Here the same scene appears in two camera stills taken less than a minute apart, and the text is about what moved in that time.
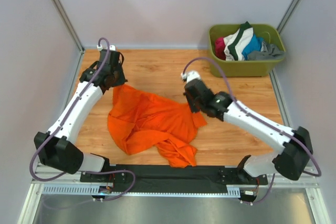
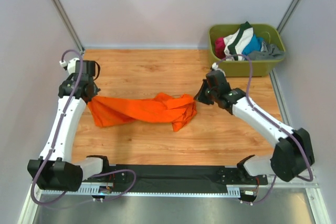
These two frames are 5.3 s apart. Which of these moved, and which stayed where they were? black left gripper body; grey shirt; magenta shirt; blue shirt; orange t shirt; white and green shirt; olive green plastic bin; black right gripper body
Moved: black left gripper body; orange t shirt; black right gripper body
Stayed: olive green plastic bin; magenta shirt; blue shirt; white and green shirt; grey shirt
